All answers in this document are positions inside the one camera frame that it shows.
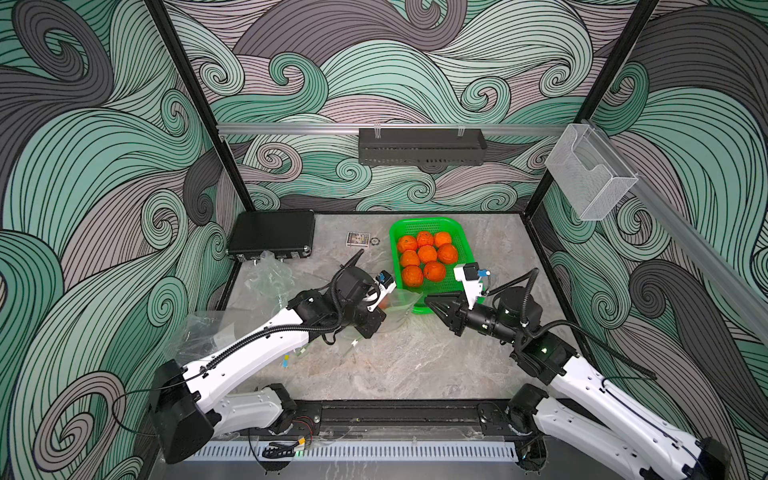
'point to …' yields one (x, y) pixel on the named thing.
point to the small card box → (358, 239)
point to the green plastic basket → (412, 226)
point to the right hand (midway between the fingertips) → (422, 304)
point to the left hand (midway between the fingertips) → (385, 313)
